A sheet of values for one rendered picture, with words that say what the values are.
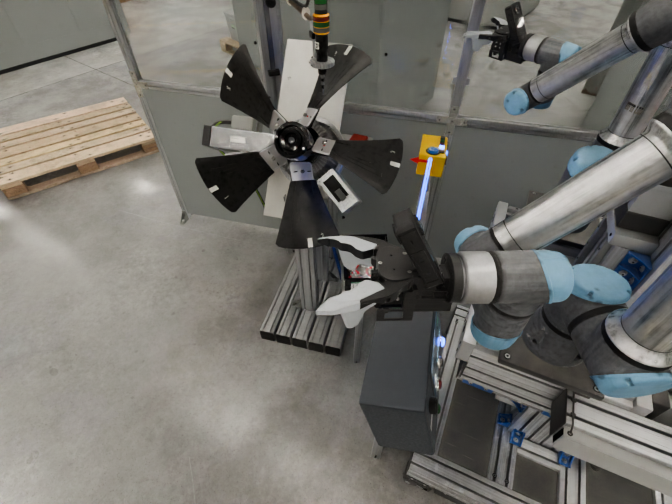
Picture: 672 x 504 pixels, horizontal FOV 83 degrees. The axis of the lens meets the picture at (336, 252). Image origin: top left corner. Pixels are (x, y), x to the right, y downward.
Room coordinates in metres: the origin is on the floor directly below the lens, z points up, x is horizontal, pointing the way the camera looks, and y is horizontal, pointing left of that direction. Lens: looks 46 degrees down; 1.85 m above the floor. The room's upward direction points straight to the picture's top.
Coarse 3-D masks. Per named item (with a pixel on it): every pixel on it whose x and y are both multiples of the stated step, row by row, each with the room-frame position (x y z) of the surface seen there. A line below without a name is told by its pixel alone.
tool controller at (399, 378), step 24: (432, 312) 0.42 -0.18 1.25; (384, 336) 0.38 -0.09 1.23; (408, 336) 0.37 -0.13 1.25; (432, 336) 0.37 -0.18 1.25; (384, 360) 0.33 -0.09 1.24; (408, 360) 0.32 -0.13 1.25; (432, 360) 0.33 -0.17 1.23; (384, 384) 0.28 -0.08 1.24; (408, 384) 0.28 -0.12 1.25; (432, 384) 0.30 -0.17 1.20; (384, 408) 0.24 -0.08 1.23; (408, 408) 0.24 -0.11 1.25; (432, 408) 0.25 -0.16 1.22; (384, 432) 0.24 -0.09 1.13; (408, 432) 0.23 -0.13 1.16; (432, 432) 0.24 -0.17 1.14
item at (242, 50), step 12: (240, 48) 1.33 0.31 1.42; (240, 60) 1.31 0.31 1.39; (240, 72) 1.30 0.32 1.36; (252, 72) 1.27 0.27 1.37; (228, 84) 1.33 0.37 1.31; (240, 84) 1.30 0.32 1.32; (252, 84) 1.27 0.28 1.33; (228, 96) 1.33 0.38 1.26; (240, 96) 1.30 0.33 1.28; (252, 96) 1.26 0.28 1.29; (264, 96) 1.23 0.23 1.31; (240, 108) 1.30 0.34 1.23; (252, 108) 1.27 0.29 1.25; (264, 108) 1.23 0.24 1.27; (264, 120) 1.23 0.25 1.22
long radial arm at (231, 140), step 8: (216, 128) 1.33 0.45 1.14; (224, 128) 1.33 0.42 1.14; (216, 136) 1.31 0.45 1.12; (224, 136) 1.31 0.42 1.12; (232, 136) 1.30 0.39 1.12; (240, 136) 1.30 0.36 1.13; (248, 136) 1.29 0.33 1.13; (256, 136) 1.29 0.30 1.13; (264, 136) 1.28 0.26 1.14; (272, 136) 1.28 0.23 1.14; (216, 144) 1.29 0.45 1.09; (224, 144) 1.29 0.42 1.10; (232, 144) 1.28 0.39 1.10; (240, 144) 1.28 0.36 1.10; (248, 144) 1.27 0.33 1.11; (256, 144) 1.27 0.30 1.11; (264, 144) 1.26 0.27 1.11
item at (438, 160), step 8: (424, 136) 1.39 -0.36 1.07; (432, 136) 1.39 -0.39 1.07; (440, 136) 1.39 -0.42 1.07; (424, 144) 1.33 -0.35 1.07; (432, 144) 1.33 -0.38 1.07; (424, 152) 1.27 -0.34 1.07; (432, 160) 1.25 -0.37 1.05; (440, 160) 1.24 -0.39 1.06; (424, 168) 1.25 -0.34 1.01; (432, 168) 1.25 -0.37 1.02; (440, 168) 1.24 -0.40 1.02; (440, 176) 1.24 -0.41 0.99
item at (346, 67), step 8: (328, 48) 1.39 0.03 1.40; (336, 48) 1.36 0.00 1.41; (344, 48) 1.33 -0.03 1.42; (352, 48) 1.31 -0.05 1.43; (336, 56) 1.33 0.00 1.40; (344, 56) 1.30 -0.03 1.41; (352, 56) 1.28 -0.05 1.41; (360, 56) 1.26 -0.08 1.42; (368, 56) 1.25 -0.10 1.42; (336, 64) 1.30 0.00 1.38; (344, 64) 1.27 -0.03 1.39; (352, 64) 1.25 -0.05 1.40; (360, 64) 1.23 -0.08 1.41; (368, 64) 1.22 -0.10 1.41; (328, 72) 1.30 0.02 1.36; (336, 72) 1.26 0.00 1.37; (344, 72) 1.24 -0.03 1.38; (352, 72) 1.22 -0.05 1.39; (320, 80) 1.30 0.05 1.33; (328, 80) 1.26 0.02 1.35; (336, 80) 1.23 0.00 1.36; (344, 80) 1.21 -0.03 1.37; (320, 88) 1.26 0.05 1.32; (328, 88) 1.22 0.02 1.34; (336, 88) 1.20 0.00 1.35; (312, 96) 1.27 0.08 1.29; (320, 96) 1.22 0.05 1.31; (328, 96) 1.19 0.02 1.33; (312, 104) 1.23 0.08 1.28; (320, 104) 1.18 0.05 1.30
